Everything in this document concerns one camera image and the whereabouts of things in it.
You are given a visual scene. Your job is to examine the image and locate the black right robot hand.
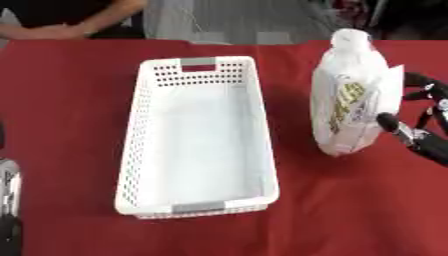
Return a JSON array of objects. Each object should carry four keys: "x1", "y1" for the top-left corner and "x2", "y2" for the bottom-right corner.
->
[{"x1": 374, "y1": 71, "x2": 448, "y2": 168}]

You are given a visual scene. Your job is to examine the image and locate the white plastic bag with print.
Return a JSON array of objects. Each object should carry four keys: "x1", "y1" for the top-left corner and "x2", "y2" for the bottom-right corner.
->
[{"x1": 309, "y1": 28, "x2": 406, "y2": 158}]

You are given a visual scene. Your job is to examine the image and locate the white perforated plastic basket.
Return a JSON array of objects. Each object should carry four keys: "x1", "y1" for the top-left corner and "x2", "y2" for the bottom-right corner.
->
[{"x1": 113, "y1": 56, "x2": 282, "y2": 220}]

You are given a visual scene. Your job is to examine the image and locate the person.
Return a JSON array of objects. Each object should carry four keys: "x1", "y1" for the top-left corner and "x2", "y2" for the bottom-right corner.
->
[{"x1": 0, "y1": 0, "x2": 149, "y2": 41}]

